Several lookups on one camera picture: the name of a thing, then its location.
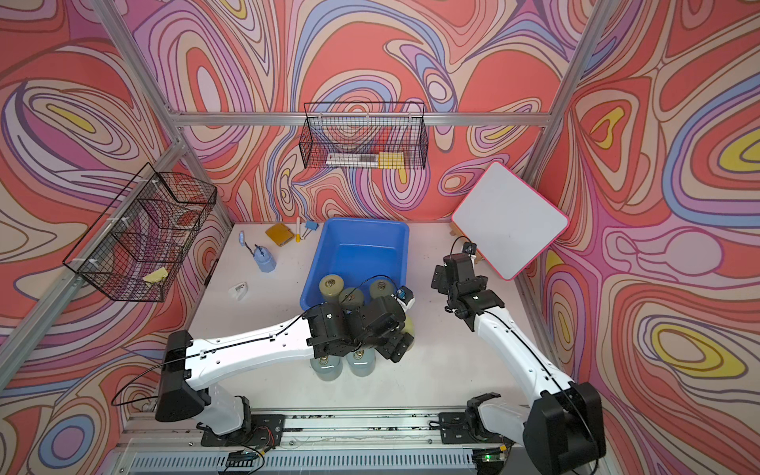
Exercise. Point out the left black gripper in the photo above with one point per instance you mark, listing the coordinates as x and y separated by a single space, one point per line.
398 343

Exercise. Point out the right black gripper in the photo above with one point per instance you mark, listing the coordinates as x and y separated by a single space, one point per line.
440 281

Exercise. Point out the yellow-green tea canister back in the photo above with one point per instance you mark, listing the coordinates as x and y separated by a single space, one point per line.
409 327

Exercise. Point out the yellow-green tea canister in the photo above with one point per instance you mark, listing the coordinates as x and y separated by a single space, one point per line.
409 327
331 287

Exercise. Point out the blue plastic basket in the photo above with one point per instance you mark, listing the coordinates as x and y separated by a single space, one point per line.
359 251

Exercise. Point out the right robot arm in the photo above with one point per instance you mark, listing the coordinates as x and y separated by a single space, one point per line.
562 427

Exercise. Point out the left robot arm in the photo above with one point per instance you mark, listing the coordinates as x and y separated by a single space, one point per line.
194 367

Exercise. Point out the green tea canister front-right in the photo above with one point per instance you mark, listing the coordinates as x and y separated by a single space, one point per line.
381 287

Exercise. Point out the green tea canister front-middle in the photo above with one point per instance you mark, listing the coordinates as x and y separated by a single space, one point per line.
351 298

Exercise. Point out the yellow-green tea canister front-left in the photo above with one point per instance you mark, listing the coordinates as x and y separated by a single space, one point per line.
331 287

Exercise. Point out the clear tube in basket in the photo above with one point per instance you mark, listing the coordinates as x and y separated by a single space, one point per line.
343 159

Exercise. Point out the yellow sponge in basket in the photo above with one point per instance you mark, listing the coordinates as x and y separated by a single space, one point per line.
156 277

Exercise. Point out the wooden easel stand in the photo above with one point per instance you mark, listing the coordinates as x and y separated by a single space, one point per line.
460 236

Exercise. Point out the blue binder clip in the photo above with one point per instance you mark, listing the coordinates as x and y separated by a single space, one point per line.
310 227

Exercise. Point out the blue bottle with brush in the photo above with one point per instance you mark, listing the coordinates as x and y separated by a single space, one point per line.
262 256

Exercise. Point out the yellow square pad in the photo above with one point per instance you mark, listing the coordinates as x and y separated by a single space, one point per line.
280 234

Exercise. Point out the small white object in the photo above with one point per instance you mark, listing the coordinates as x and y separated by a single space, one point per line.
239 291

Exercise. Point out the yellow sticky notes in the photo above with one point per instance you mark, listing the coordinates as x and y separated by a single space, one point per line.
391 160

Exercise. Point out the green circuit board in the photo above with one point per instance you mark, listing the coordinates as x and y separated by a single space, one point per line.
245 459

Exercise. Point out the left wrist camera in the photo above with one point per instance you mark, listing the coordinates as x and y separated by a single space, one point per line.
405 297

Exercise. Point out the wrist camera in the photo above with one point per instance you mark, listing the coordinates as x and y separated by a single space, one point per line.
405 297
469 248

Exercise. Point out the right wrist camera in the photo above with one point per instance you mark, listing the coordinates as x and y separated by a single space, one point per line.
469 248

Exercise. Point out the white board pink frame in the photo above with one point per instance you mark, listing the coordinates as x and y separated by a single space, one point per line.
510 222

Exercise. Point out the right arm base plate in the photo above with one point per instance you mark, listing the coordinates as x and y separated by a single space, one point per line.
458 428

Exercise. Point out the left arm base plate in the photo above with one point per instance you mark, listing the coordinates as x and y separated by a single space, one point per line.
264 432

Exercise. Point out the black wire basket back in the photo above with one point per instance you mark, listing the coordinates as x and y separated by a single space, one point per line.
364 127

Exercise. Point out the black wire basket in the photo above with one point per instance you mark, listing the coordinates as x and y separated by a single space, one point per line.
158 216
364 127

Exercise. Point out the black wire basket left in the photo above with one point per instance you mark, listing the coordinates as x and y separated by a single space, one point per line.
158 216

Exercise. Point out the aluminium rail base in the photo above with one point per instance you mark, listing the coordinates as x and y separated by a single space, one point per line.
384 441

